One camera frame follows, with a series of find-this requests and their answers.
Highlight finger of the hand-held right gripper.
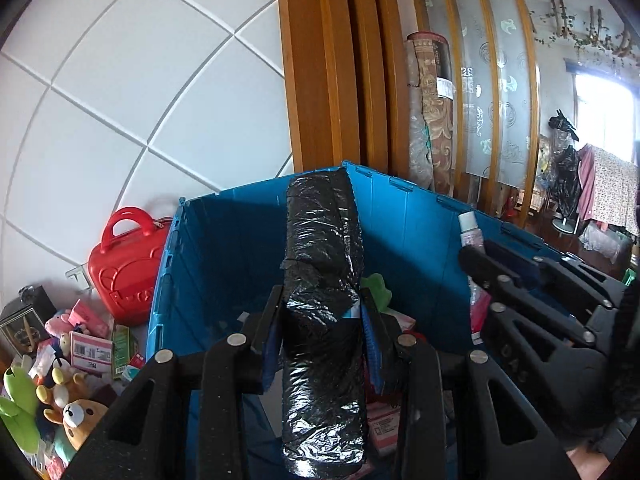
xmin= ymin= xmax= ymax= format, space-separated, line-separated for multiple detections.
xmin=482 ymin=239 xmax=628 ymax=311
xmin=458 ymin=245 xmax=610 ymax=377

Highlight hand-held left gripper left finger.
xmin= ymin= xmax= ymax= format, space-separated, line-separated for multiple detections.
xmin=67 ymin=284 xmax=286 ymax=480

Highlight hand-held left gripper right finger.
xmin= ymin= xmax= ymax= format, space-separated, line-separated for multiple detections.
xmin=359 ymin=287 xmax=576 ymax=480

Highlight pink white tube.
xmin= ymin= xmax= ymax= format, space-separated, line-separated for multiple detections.
xmin=457 ymin=210 xmax=495 ymax=346

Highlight black garbage bag roll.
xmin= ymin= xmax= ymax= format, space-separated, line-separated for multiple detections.
xmin=279 ymin=170 xmax=371 ymax=477

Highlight pink white medicine box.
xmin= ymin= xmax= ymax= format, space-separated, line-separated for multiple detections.
xmin=367 ymin=407 xmax=403 ymax=456

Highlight blue plastic storage bin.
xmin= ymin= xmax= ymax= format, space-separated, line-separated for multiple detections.
xmin=145 ymin=161 xmax=626 ymax=480

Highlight person's right forearm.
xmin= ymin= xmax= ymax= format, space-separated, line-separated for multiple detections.
xmin=567 ymin=285 xmax=640 ymax=480

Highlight white plastic bag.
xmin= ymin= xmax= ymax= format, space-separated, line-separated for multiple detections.
xmin=580 ymin=222 xmax=633 ymax=263

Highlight green leaf plush toy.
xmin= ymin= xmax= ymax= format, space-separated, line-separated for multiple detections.
xmin=361 ymin=274 xmax=393 ymax=313

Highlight black plastic bag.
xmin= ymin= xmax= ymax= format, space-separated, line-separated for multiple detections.
xmin=547 ymin=110 xmax=583 ymax=221

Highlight hanging floral cloth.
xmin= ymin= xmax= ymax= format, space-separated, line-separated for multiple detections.
xmin=577 ymin=144 xmax=640 ymax=236

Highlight green box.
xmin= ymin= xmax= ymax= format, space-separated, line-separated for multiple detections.
xmin=111 ymin=325 xmax=138 ymax=378

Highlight window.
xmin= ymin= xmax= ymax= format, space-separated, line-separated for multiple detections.
xmin=565 ymin=57 xmax=640 ymax=166

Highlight red toy suitcase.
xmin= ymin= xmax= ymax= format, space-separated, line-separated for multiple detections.
xmin=88 ymin=206 xmax=173 ymax=326

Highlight pink white barcode box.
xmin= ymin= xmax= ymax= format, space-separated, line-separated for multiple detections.
xmin=70 ymin=331 xmax=113 ymax=373

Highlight pink packet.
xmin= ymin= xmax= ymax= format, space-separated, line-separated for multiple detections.
xmin=67 ymin=300 xmax=111 ymax=338

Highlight rolled patterned carpet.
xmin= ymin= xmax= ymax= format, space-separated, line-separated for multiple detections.
xmin=405 ymin=31 xmax=457 ymax=196

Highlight brown bear plush toy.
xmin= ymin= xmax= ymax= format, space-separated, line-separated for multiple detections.
xmin=61 ymin=399 xmax=110 ymax=451

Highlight frosted glass sliding door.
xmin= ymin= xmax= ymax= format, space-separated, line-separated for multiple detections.
xmin=390 ymin=0 xmax=543 ymax=231

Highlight pink plush toy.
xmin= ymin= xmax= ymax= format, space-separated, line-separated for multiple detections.
xmin=45 ymin=310 xmax=73 ymax=338

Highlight dark gift box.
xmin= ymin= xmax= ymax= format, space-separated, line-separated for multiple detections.
xmin=0 ymin=285 xmax=57 ymax=361

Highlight artificial vine decoration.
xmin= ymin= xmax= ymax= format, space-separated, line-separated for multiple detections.
xmin=530 ymin=0 xmax=636 ymax=66

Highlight wooden door frame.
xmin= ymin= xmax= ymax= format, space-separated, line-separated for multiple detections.
xmin=275 ymin=0 xmax=416 ymax=181

